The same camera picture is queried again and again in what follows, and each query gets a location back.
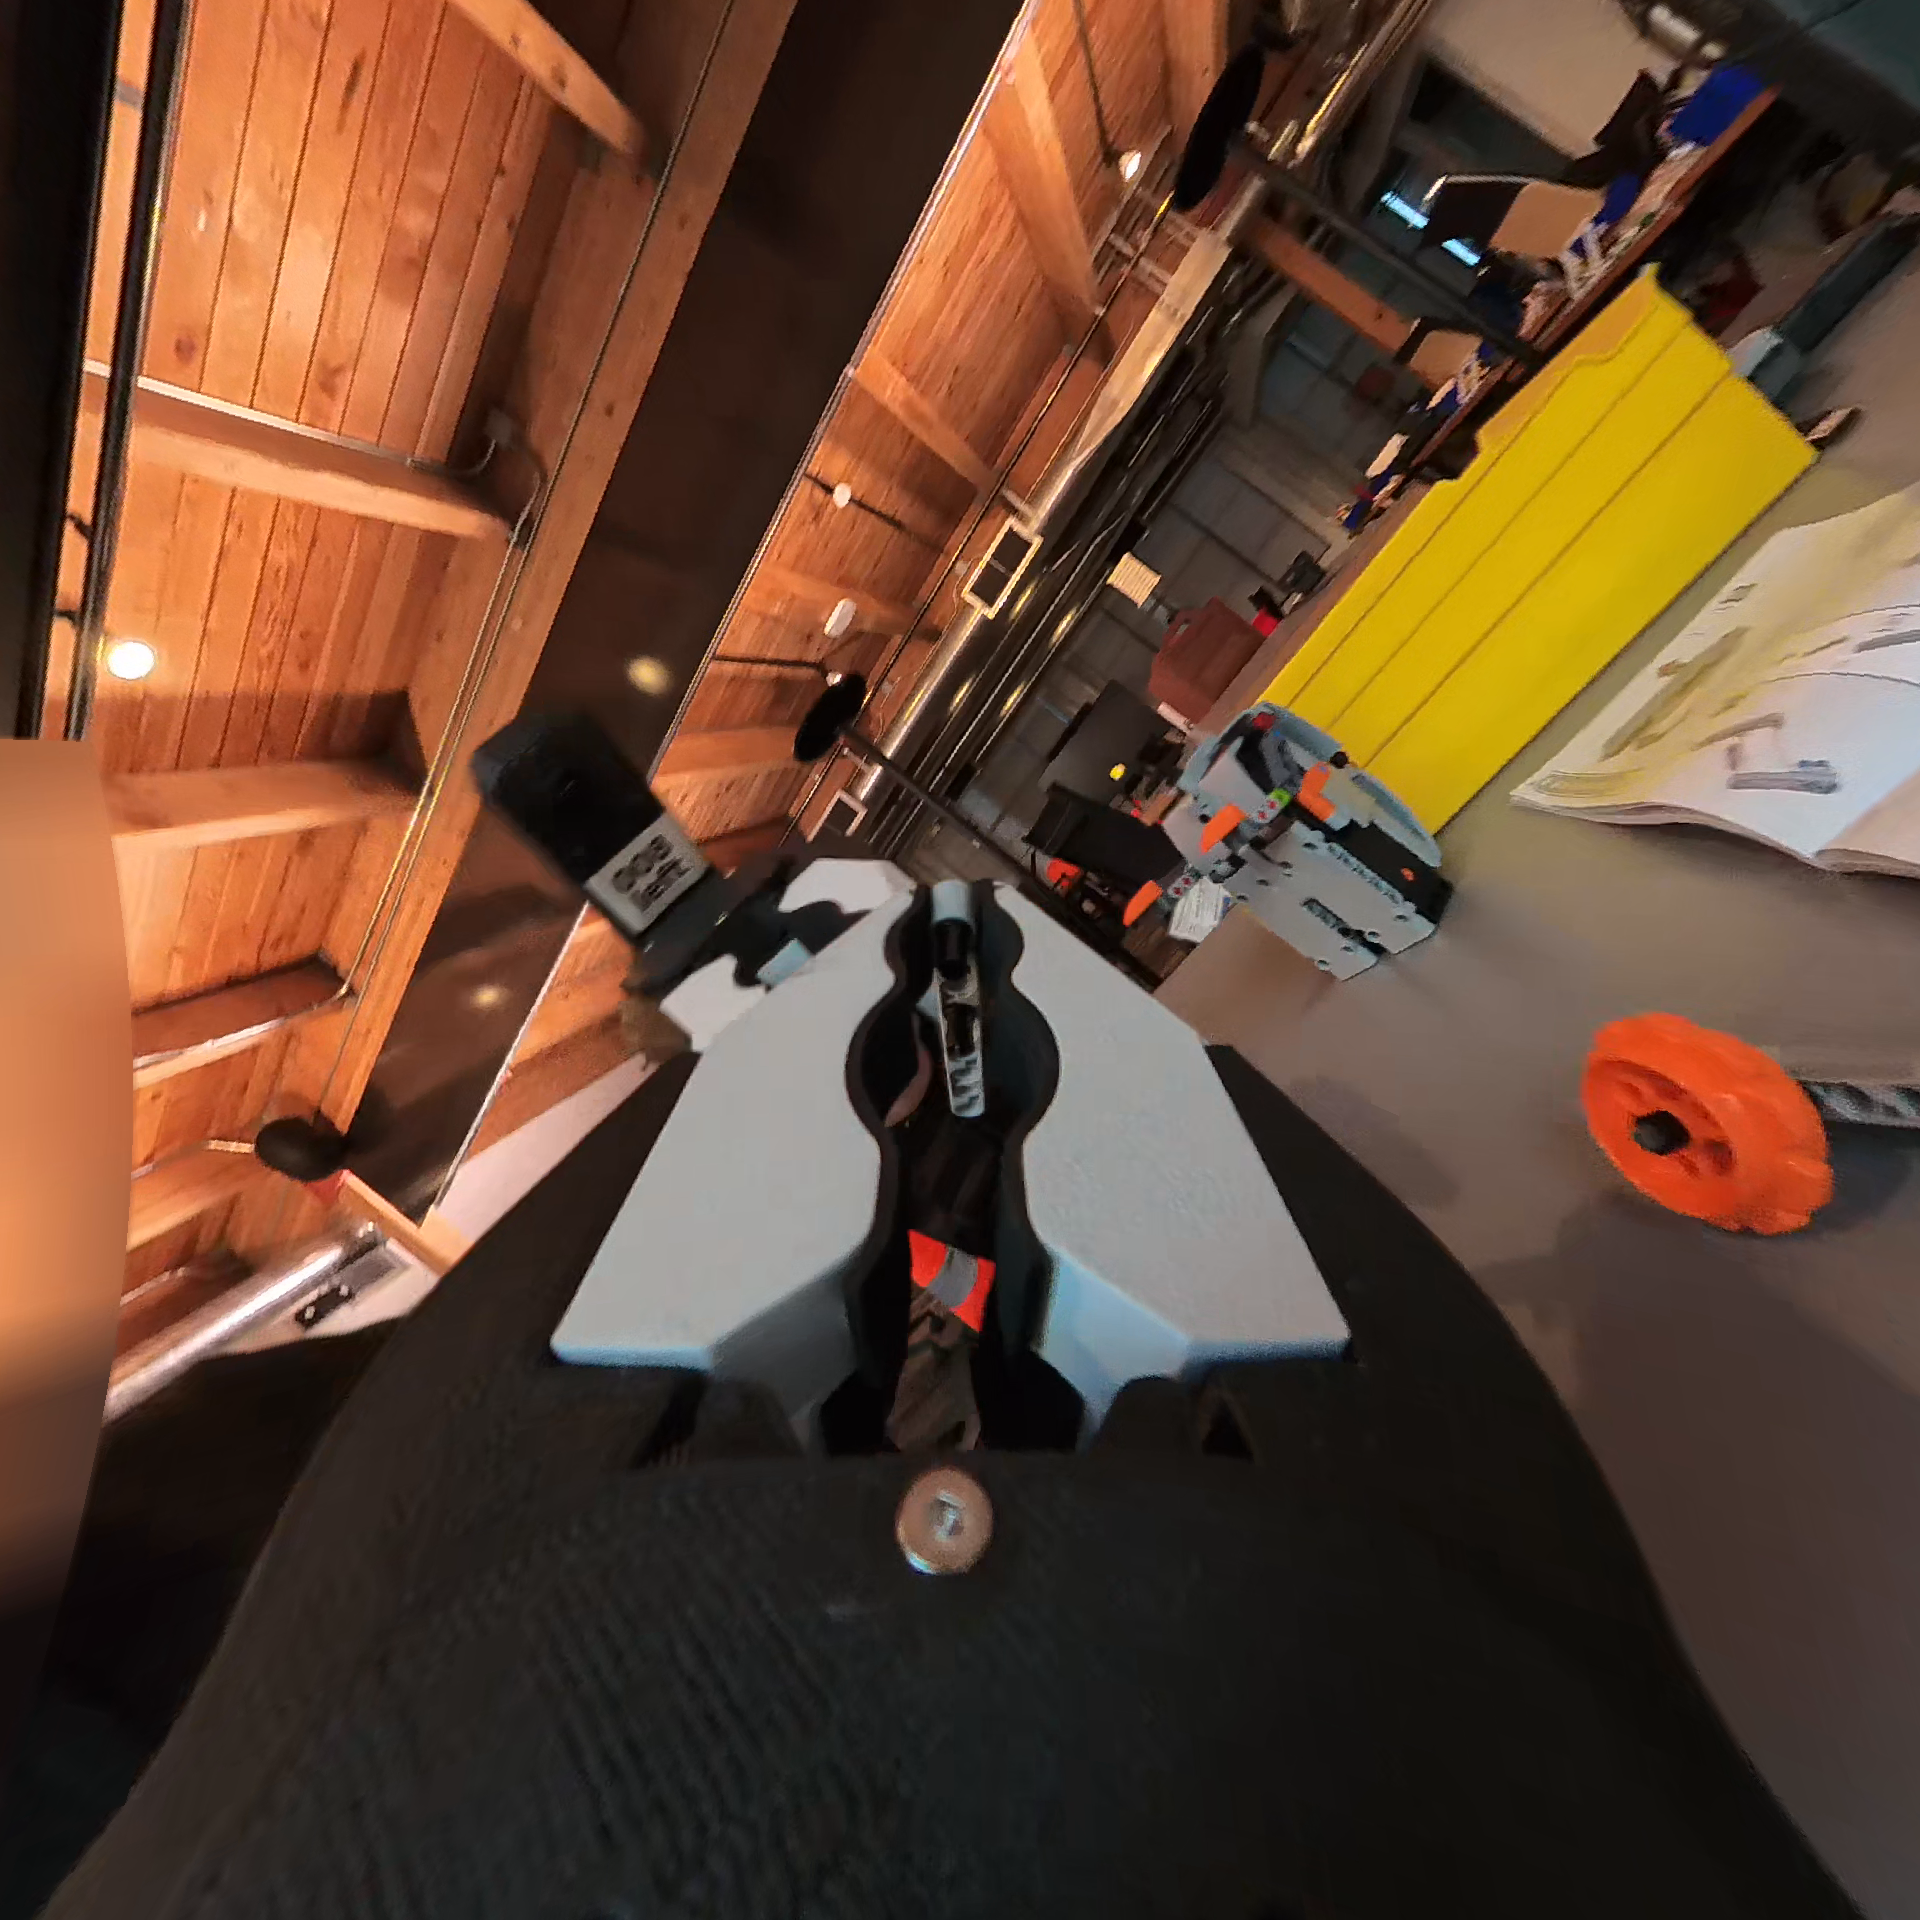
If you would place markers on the round ceiling spotlight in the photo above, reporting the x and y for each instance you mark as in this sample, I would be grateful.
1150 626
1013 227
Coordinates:
131 660

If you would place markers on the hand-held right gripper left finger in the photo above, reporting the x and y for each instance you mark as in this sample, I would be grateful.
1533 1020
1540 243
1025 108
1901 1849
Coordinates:
735 1201

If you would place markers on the small white leaflet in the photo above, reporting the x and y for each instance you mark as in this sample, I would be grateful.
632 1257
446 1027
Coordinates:
1200 908

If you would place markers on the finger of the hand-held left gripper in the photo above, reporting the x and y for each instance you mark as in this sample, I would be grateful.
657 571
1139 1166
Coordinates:
840 889
719 1003

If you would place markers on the grey angled beam blue pins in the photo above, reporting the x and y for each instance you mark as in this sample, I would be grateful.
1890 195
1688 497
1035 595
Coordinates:
962 1051

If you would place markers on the white paper sign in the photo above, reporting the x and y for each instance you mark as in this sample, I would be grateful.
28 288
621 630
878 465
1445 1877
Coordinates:
1135 578

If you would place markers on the grey brick robot model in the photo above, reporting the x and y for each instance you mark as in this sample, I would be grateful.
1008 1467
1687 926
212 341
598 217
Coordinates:
1336 901

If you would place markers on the yellow storage bin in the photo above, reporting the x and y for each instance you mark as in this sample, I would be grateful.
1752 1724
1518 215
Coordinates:
1576 571

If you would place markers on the orange wheel beam assembly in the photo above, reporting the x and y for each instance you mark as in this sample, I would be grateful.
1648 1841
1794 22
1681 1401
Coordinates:
1695 1124

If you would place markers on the open instruction booklet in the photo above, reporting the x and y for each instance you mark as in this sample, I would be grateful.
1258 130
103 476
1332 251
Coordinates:
1769 708

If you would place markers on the white vent grille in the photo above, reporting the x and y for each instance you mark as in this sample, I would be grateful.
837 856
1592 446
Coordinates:
1002 565

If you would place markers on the black monitor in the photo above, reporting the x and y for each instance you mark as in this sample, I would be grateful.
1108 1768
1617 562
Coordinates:
1117 736

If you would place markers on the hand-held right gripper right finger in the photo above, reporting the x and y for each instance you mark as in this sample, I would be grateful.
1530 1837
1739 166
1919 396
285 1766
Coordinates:
1171 1201

